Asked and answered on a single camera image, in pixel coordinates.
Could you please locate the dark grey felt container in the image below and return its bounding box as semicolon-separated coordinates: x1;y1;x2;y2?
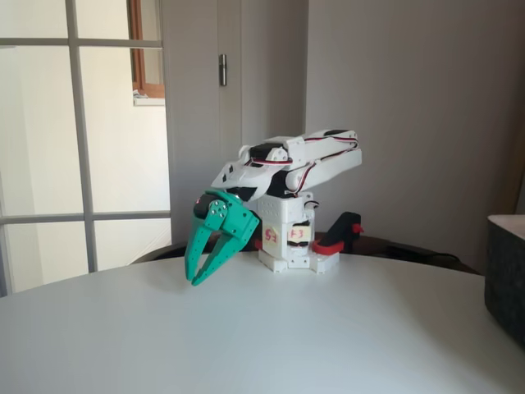
483;213;525;344

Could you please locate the yellow label reading F5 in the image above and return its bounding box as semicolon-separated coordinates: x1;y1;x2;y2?
262;224;282;247

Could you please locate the yellow label reading F3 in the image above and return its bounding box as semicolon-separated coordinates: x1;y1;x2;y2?
288;223;312;243

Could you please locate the dark brown chair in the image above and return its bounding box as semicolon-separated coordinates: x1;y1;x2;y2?
130;231;482;275

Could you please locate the white framed glass door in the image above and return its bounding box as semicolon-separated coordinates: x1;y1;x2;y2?
0;0;172;296

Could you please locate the red white black servo cable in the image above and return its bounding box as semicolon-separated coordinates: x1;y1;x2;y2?
285;158;322;210
241;134;362;169

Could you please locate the brown wooden window frame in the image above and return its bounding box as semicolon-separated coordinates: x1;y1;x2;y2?
128;0;166;107

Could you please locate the thin black cable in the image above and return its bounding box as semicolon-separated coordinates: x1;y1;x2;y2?
383;244;463;263

